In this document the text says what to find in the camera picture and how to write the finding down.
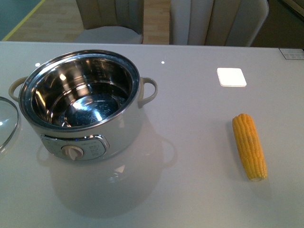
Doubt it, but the table control panel label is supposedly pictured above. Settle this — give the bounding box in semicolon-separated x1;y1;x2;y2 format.
279;48;304;60

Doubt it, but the yellow corn cob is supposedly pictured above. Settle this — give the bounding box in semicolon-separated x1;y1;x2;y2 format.
232;114;268;181

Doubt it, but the beige chair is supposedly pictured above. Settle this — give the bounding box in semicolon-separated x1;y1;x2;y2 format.
75;0;144;44
170;0;269;47

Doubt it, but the beige right chair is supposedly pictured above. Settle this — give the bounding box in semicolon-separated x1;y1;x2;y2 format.
170;0;269;47

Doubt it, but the beige left chair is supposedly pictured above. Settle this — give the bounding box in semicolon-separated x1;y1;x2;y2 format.
75;0;144;44

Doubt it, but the white square coaster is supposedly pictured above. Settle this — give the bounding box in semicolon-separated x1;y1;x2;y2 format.
217;67;247;87

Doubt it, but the cream electric cooking pot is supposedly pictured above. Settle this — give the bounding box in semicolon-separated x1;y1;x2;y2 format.
9;50;158;161

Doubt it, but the glass pot lid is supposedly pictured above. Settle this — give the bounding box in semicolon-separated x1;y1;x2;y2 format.
0;96;19;153

